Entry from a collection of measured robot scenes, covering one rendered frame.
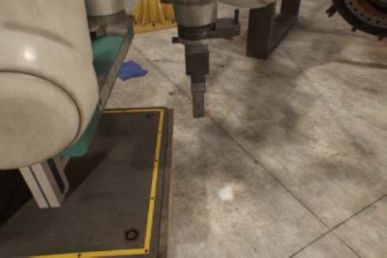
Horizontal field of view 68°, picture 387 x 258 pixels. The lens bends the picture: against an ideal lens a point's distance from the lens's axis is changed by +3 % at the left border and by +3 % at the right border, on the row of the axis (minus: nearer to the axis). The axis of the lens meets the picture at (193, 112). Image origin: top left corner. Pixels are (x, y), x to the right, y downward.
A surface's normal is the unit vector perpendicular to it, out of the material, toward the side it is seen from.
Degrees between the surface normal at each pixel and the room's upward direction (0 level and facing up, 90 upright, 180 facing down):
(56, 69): 63
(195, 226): 0
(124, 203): 0
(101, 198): 0
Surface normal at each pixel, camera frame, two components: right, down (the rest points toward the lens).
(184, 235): -0.03, -0.82
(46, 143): 0.38, 0.56
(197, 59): 0.03, 0.58
